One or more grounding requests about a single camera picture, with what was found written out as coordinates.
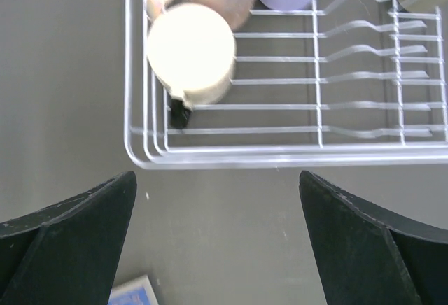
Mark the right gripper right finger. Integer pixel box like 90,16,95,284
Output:
299,171,447,304

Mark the white wire dish rack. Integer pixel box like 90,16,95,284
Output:
123,0,447,170

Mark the Jane Eyre book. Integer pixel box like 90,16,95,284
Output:
108,275,159,305

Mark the cream mug black handle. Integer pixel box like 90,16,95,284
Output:
146,3,237,129

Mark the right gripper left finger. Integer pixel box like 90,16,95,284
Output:
1,171,137,304

